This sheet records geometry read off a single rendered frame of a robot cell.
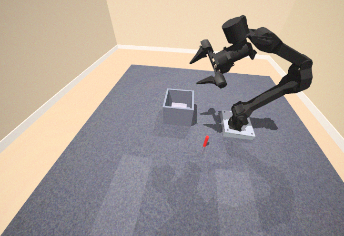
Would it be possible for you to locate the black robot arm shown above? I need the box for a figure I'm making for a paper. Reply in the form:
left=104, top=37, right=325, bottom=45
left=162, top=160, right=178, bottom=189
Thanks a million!
left=222, top=15, right=313, bottom=131

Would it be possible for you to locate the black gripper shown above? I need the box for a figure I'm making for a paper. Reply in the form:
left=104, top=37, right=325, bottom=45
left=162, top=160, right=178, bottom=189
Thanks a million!
left=189, top=39, right=236, bottom=89

